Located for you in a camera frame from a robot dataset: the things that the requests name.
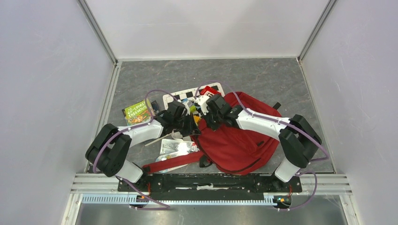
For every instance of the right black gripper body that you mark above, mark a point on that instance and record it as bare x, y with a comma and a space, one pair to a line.
213, 120

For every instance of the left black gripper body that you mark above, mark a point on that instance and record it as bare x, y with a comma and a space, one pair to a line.
184, 124

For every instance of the red student backpack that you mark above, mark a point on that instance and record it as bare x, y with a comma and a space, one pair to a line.
232, 150

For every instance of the green treehouse book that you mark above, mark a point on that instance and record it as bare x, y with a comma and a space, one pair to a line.
138, 113

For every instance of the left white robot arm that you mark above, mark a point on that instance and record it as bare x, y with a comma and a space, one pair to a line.
109, 149

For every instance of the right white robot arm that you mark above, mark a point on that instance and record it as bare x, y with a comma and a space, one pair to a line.
296, 136

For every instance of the brown blue green block stack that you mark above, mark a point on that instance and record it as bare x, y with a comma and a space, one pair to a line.
189, 105

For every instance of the yellow orange block stack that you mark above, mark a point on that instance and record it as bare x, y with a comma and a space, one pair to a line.
196, 119

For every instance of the black white chess mat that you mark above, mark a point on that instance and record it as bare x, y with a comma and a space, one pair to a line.
188, 94

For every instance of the red window toy block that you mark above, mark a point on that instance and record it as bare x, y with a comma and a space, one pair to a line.
209, 91

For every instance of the dark blue book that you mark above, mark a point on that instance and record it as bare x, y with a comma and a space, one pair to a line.
155, 107

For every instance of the packaged ruler set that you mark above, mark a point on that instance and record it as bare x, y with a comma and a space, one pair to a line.
169, 146

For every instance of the blue packaged correction tape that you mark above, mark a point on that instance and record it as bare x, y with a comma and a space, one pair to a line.
169, 162

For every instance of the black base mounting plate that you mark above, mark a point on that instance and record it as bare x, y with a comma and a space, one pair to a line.
215, 186

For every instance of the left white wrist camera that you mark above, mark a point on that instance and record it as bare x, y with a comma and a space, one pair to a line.
186, 105

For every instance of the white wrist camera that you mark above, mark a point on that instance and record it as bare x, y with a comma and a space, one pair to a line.
186, 105
201, 104

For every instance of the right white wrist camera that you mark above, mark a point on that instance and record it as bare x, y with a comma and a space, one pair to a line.
201, 104

